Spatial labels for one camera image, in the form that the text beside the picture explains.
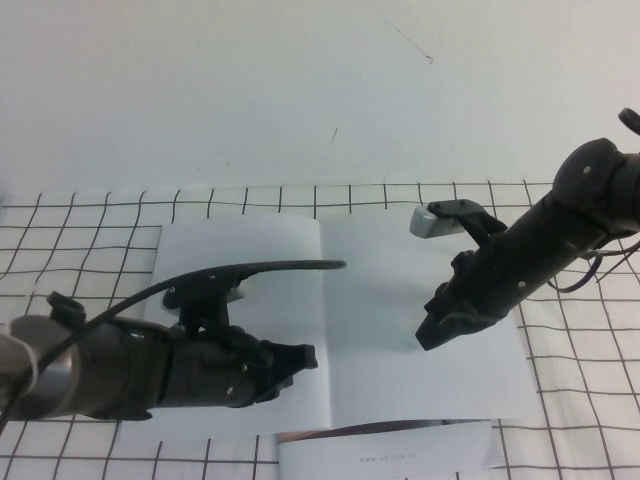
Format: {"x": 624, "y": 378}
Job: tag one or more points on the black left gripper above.
{"x": 215, "y": 370}

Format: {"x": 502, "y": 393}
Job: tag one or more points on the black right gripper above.
{"x": 500, "y": 285}

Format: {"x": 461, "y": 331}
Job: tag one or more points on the white robot catalogue book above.
{"x": 370, "y": 380}

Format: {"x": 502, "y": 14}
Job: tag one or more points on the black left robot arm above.
{"x": 100, "y": 365}

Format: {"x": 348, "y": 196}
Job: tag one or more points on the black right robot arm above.
{"x": 585, "y": 200}

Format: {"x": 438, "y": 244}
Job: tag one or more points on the white booklet with web address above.
{"x": 380, "y": 457}

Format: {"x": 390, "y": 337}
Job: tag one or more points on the white black-checked tablecloth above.
{"x": 367, "y": 197}

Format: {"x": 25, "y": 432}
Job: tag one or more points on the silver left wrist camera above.
{"x": 239, "y": 295}

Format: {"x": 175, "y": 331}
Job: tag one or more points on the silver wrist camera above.
{"x": 427, "y": 222}
{"x": 239, "y": 295}

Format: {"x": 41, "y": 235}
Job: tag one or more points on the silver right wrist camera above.
{"x": 427, "y": 222}

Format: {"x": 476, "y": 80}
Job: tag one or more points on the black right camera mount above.
{"x": 460, "y": 206}

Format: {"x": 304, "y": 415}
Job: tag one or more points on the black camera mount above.
{"x": 460, "y": 206}
{"x": 200, "y": 285}

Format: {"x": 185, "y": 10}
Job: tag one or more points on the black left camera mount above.
{"x": 200, "y": 285}

